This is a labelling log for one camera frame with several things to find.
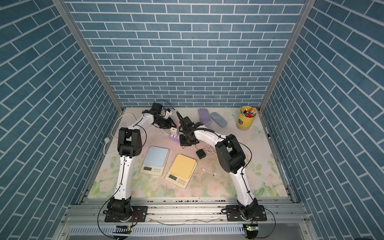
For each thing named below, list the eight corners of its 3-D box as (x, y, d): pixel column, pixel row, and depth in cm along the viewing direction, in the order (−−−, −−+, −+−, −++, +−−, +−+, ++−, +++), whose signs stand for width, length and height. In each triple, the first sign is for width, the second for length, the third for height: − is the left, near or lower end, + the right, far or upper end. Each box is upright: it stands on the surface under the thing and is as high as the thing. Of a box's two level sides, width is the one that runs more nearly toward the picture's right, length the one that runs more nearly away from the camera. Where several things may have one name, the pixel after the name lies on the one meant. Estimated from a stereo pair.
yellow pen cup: (237, 130, 109) (241, 118, 99) (234, 117, 117) (238, 105, 107) (253, 130, 109) (259, 118, 99) (249, 118, 118) (254, 105, 107)
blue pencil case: (223, 128, 112) (223, 126, 110) (209, 115, 120) (209, 113, 118) (228, 125, 114) (228, 123, 112) (214, 112, 122) (214, 110, 120)
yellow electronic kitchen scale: (164, 180, 86) (164, 178, 84) (179, 154, 97) (178, 153, 95) (185, 189, 83) (185, 188, 81) (197, 162, 94) (197, 160, 92)
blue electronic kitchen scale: (141, 172, 89) (139, 169, 86) (151, 148, 100) (150, 145, 97) (161, 176, 88) (159, 173, 85) (169, 151, 99) (168, 148, 96)
